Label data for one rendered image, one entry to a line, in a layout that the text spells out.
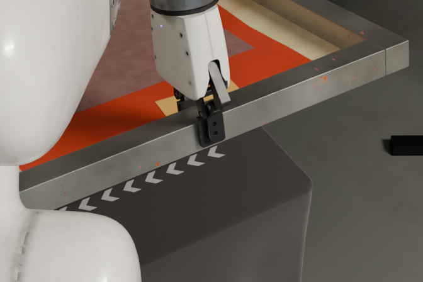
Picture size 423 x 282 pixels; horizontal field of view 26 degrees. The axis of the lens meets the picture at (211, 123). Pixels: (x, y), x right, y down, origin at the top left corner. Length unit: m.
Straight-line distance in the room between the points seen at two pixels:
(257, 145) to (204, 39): 0.48
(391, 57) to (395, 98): 1.86
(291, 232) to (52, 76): 1.08
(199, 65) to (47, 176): 0.20
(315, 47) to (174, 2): 0.35
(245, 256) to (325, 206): 1.27
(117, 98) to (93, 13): 0.77
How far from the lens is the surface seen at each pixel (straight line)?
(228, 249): 1.35
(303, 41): 1.27
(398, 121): 2.95
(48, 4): 0.37
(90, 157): 1.01
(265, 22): 1.34
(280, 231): 1.39
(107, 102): 1.18
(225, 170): 1.38
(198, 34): 0.96
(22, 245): 0.52
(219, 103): 0.98
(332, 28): 1.25
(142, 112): 1.15
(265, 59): 1.23
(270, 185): 1.36
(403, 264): 2.54
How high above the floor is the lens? 1.92
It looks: 42 degrees down
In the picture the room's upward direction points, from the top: straight up
